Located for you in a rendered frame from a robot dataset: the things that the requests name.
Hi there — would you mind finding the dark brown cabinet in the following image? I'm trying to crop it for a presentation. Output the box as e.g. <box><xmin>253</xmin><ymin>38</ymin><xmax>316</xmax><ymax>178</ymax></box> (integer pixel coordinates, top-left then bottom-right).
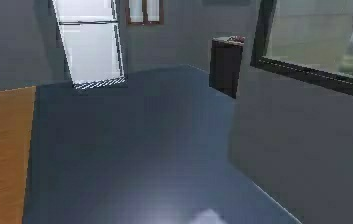
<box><xmin>208</xmin><ymin>36</ymin><xmax>246</xmax><ymax>100</ymax></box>

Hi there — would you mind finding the reddish item on cabinet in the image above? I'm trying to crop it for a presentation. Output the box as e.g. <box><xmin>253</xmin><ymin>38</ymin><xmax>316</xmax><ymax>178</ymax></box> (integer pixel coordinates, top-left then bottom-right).
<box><xmin>228</xmin><ymin>35</ymin><xmax>246</xmax><ymax>44</ymax></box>

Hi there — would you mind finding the brown framed window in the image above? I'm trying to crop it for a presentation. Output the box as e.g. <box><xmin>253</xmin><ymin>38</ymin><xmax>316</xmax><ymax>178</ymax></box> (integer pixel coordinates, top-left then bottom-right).
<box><xmin>126</xmin><ymin>0</ymin><xmax>165</xmax><ymax>26</ymax></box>

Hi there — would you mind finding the white fridge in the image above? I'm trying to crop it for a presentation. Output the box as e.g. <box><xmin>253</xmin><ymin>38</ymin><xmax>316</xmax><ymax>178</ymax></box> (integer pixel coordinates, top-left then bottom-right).
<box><xmin>51</xmin><ymin>0</ymin><xmax>127</xmax><ymax>90</ymax></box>

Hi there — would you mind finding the black framed window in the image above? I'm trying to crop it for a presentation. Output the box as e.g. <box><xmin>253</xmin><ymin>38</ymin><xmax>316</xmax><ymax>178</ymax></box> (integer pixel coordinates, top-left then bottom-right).
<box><xmin>250</xmin><ymin>0</ymin><xmax>353</xmax><ymax>101</ymax></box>

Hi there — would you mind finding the orange wooden door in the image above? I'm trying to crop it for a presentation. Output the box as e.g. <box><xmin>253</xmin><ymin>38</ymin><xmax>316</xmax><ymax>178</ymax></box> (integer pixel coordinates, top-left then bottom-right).
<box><xmin>0</xmin><ymin>85</ymin><xmax>38</xmax><ymax>224</ymax></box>

